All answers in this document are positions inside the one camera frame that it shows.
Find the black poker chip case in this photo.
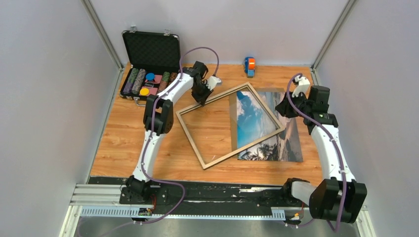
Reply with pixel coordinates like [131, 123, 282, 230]
[119, 30, 180, 101]

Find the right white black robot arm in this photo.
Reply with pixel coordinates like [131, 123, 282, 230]
[275, 85, 367, 223]

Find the beach landscape photo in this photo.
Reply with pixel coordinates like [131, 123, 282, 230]
[230, 88, 303, 162]

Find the aluminium rail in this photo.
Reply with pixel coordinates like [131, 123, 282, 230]
[70, 184, 368, 212]

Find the yellow poker chip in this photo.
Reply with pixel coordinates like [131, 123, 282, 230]
[139, 87, 150, 96]

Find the white slotted cable duct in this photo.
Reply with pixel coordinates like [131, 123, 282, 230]
[80, 206, 286, 220]

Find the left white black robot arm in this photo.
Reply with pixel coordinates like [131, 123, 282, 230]
[122, 61, 214, 204]

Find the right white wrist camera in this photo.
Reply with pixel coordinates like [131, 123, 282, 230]
[292, 74, 311, 97]

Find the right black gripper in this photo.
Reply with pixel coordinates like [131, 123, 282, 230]
[275, 90, 311, 119]

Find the blue poker chip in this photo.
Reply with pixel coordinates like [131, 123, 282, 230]
[145, 73, 155, 81]

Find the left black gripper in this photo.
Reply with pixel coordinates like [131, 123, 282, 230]
[191, 82, 213, 107]

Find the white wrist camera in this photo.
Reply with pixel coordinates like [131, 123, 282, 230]
[206, 76, 222, 90]
[292, 74, 311, 97]

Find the wooden picture frame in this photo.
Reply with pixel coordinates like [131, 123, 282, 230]
[176, 82, 285, 170]

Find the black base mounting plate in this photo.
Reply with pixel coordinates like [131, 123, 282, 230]
[119, 182, 308, 216]

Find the blue orange tape dispenser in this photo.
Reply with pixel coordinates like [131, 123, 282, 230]
[244, 57, 255, 78]

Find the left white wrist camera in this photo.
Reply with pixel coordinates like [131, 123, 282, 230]
[206, 76, 222, 90]

